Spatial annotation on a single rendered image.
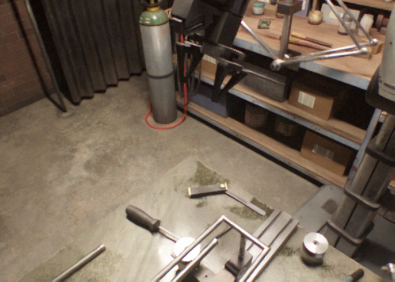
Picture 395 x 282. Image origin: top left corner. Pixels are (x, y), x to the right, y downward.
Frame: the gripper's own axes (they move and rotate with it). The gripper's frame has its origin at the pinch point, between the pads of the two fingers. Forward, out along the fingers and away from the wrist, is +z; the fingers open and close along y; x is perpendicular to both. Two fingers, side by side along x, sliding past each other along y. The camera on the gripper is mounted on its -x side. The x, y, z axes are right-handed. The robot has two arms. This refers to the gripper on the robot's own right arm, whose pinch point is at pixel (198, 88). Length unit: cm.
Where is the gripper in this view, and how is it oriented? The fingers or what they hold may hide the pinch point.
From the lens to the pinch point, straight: 58.5
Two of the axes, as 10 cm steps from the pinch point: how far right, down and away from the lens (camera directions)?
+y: 6.3, 4.7, -6.1
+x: 6.9, 0.2, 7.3
